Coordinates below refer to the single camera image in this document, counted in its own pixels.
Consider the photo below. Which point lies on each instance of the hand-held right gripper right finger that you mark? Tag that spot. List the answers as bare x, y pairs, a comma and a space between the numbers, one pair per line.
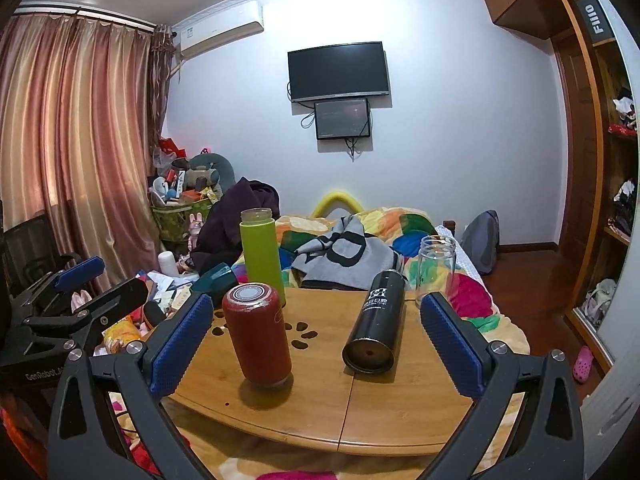
450, 345

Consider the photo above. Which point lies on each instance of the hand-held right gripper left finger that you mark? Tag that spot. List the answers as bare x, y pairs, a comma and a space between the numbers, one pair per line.
182, 345

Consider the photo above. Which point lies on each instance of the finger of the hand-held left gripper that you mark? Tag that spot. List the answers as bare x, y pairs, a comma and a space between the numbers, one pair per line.
120, 292
75, 272

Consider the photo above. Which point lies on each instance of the clear glass cup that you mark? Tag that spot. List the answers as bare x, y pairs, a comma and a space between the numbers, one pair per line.
435, 270

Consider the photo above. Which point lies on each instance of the yellow snack packet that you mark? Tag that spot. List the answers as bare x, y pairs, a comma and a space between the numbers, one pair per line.
120, 335

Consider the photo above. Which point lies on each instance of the pile of papers and packets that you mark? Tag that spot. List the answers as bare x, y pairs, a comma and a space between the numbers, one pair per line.
165, 290

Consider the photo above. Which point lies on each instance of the colourful patchwork blanket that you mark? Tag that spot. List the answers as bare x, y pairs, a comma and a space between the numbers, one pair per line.
475, 300

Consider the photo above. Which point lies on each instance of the black mesh chair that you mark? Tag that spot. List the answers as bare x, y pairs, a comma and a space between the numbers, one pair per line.
30, 240

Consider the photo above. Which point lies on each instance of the white bottle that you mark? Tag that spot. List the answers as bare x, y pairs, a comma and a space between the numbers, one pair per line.
169, 262

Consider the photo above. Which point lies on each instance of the red thermos bottle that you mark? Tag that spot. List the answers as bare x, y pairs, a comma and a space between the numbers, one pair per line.
257, 335

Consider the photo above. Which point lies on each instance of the black bottle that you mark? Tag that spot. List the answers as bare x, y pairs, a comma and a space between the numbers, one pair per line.
375, 320

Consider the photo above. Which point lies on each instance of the green basket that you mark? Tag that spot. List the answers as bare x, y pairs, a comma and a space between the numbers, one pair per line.
172, 225

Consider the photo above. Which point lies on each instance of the pink rabbit toy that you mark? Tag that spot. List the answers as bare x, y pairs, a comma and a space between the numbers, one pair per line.
195, 230

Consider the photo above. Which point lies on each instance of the grey backpack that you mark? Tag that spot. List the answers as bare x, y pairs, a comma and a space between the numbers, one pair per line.
480, 245

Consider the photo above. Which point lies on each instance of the green bottle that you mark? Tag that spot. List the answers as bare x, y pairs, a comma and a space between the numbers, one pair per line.
260, 255

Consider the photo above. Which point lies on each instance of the dark purple garment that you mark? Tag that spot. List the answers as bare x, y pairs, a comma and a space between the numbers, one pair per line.
225, 215

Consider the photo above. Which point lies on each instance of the pink shoe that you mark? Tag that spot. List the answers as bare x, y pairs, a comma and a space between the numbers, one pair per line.
583, 365

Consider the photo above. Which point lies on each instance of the pink curtain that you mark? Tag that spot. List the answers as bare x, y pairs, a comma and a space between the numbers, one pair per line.
75, 135

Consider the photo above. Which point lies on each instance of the round wooden folding table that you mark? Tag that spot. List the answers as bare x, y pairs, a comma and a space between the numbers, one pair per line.
320, 400

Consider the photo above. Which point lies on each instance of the grey black scarf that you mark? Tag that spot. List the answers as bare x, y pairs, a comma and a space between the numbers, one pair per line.
340, 255

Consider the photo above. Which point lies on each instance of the red bag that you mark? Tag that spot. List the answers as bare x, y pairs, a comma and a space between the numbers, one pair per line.
170, 147

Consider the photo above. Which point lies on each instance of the grey plush toy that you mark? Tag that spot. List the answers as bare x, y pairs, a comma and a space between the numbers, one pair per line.
210, 165

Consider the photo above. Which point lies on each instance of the light grey handbag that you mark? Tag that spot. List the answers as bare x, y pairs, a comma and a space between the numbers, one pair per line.
600, 300

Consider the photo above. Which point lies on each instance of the yellow foam tube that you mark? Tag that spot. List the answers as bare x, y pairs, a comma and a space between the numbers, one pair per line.
325, 202

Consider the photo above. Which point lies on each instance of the wooden wardrobe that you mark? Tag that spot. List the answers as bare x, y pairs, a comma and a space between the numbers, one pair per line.
575, 160

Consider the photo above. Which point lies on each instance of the white air conditioner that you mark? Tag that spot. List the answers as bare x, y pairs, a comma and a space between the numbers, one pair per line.
220, 30

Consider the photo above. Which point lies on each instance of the dark grey box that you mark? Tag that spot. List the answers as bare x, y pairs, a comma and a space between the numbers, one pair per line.
595, 17

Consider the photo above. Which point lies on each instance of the small black wall monitor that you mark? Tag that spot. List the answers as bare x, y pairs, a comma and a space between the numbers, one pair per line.
342, 119

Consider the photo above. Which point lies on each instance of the black wall television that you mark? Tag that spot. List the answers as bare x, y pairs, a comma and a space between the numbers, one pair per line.
337, 70

